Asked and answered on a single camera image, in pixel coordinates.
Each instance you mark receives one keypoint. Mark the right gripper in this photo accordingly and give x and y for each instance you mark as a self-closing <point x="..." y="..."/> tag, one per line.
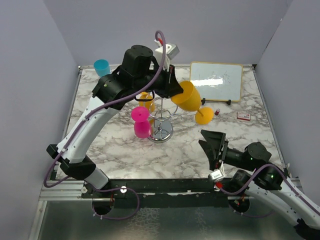
<point x="217" y="139"/>

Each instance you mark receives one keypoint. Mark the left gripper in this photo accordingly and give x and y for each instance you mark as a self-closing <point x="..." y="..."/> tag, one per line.
<point x="171" y="86"/>

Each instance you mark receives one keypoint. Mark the yellow wine glass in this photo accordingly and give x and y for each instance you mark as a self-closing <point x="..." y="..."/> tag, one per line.
<point x="149" y="103"/>
<point x="190" y="101"/>

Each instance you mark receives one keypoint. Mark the pink wine glass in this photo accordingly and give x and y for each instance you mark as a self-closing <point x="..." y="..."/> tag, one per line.
<point x="142" y="126"/>

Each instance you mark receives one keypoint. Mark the blue wine glass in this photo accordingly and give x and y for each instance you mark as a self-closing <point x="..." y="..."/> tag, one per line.
<point x="102" y="67"/>

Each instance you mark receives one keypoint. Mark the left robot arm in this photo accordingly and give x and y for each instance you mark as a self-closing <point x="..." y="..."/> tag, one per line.
<point x="142" y="70"/>

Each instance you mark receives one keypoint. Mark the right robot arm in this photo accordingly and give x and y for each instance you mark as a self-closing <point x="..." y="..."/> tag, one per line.
<point x="250" y="172"/>

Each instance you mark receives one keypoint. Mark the chrome wine glass rack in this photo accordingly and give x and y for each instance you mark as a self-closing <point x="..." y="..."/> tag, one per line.
<point x="162" y="112"/>

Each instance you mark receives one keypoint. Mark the red whiteboard marker cap bottle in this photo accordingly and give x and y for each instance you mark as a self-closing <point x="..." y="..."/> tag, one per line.
<point x="217" y="112"/>

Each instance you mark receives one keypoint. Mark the red white eraser card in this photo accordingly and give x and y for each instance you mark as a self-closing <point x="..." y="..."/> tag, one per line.
<point x="243" y="116"/>

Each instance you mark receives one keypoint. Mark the yellow framed whiteboard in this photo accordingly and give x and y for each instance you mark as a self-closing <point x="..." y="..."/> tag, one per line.
<point x="221" y="82"/>

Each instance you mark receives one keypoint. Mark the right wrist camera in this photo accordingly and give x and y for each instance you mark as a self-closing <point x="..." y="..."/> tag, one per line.
<point x="216" y="176"/>

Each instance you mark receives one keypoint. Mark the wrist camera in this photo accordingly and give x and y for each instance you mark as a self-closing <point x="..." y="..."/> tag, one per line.
<point x="171" y="51"/>
<point x="216" y="176"/>

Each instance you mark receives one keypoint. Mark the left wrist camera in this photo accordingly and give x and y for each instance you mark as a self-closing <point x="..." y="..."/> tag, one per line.
<point x="171" y="51"/>

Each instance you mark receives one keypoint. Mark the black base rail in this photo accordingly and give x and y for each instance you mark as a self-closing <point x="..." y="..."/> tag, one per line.
<point x="160" y="193"/>

